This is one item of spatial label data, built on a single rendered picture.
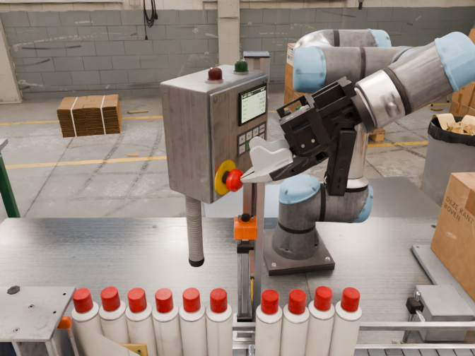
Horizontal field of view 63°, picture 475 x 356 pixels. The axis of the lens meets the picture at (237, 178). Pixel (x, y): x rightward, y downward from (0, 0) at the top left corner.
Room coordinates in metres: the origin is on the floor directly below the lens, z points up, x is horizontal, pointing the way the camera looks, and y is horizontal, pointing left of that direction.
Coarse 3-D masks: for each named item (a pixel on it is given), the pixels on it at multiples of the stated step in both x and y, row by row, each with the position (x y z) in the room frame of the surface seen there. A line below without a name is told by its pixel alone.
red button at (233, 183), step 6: (228, 174) 0.55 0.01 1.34; (234, 174) 0.55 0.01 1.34; (240, 174) 0.55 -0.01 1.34; (222, 180) 0.56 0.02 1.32; (228, 180) 0.54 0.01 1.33; (234, 180) 0.54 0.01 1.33; (240, 180) 0.55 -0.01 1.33; (228, 186) 0.54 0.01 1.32; (234, 186) 0.54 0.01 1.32; (240, 186) 0.55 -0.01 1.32
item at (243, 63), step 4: (240, 60) 0.65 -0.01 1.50; (244, 60) 0.65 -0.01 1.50; (236, 64) 0.65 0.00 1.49; (240, 64) 0.64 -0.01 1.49; (244, 64) 0.65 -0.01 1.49; (236, 68) 0.65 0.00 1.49; (240, 68) 0.64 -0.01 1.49; (244, 68) 0.65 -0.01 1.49; (236, 72) 0.64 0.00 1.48; (240, 72) 0.64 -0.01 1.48; (244, 72) 0.64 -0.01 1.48; (248, 72) 0.65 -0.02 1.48
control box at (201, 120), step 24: (168, 96) 0.59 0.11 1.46; (192, 96) 0.56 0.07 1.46; (216, 96) 0.55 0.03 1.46; (168, 120) 0.59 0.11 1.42; (192, 120) 0.56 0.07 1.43; (216, 120) 0.55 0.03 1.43; (264, 120) 0.67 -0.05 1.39; (168, 144) 0.59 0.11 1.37; (192, 144) 0.56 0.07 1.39; (216, 144) 0.55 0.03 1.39; (168, 168) 0.59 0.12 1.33; (192, 168) 0.56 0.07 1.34; (216, 168) 0.55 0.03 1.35; (240, 168) 0.61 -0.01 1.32; (192, 192) 0.57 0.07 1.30; (216, 192) 0.55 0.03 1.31
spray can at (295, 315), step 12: (288, 300) 0.55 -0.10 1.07; (300, 300) 0.54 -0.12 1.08; (288, 312) 0.54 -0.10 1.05; (300, 312) 0.53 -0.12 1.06; (288, 324) 0.53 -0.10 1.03; (300, 324) 0.53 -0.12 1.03; (288, 336) 0.53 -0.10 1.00; (300, 336) 0.53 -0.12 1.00; (288, 348) 0.53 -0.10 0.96; (300, 348) 0.53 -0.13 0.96
